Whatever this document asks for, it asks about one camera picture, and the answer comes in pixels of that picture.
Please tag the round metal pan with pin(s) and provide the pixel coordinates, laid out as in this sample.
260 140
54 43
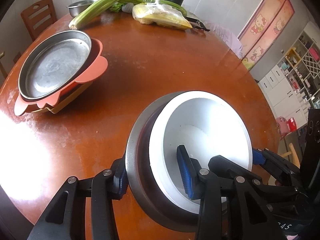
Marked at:
53 64

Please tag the stainless steel bowl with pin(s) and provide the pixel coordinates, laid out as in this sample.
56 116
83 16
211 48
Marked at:
141 180

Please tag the red instant noodle cup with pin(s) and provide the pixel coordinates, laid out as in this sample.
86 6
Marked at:
160 154

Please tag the black tray on table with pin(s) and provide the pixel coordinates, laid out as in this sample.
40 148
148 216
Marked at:
197 24

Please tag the celery bunch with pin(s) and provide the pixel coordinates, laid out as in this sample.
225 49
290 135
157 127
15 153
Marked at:
172 4
90 13

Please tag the white shelf cabinet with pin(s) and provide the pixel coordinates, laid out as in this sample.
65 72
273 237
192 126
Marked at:
291 87

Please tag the hello kitty folding screen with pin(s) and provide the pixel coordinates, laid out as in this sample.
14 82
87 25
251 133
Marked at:
264 27

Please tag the yellow plastic food bag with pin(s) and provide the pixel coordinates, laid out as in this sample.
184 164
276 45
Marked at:
160 14

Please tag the curved armrest wooden chair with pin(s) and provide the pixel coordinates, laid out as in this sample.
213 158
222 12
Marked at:
2 69

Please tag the yellow shell-shaped plate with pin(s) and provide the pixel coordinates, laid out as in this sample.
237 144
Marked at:
65 99

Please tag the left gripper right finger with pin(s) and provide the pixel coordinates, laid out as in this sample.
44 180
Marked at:
230 208

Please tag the steel basin at back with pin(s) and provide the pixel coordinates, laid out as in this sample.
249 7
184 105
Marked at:
77 7

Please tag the light wooden chair right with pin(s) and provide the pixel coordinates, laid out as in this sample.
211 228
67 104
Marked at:
294 155

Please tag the red children stool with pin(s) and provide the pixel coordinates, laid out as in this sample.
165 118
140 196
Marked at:
292 124

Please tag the wall power socket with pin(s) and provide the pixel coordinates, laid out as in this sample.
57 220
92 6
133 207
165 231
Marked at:
17 57

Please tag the wooden slat-back chair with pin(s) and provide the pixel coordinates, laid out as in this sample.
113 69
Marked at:
39 17

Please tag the orange bear-shaped plate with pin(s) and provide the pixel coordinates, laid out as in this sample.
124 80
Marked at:
93 69

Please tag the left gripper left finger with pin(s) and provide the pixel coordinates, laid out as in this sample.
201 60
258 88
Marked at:
65 215

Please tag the pink children stool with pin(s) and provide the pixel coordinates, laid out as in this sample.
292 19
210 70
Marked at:
282 126

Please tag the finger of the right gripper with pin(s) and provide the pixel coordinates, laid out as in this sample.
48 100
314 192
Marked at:
278 167
227 169

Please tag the pink cloth on chair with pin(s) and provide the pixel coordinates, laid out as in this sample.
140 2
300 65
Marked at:
228 37

